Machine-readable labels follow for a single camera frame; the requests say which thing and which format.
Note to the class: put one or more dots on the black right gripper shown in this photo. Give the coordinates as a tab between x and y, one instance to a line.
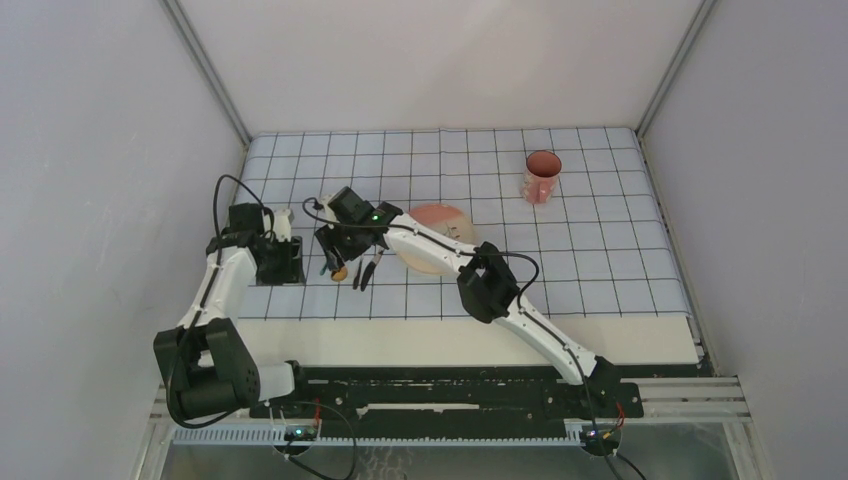
328	237

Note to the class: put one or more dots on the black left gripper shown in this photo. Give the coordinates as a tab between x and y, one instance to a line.
292	271

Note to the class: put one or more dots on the metal cutlery piece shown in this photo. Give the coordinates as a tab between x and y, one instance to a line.
370	269

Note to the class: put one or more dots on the cream pink branch plate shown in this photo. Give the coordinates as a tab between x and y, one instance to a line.
448	221

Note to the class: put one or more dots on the pink patterned mug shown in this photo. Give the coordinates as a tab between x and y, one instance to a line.
542	168

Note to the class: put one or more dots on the white checked tablecloth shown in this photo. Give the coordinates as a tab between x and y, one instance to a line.
572	208

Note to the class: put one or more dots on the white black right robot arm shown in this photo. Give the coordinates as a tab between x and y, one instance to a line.
488	290

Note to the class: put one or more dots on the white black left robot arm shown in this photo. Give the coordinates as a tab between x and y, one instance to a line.
207	369

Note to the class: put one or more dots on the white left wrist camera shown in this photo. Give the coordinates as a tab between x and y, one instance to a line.
282	219

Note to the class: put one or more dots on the white slotted cable duct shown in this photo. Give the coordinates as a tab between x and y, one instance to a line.
265	435

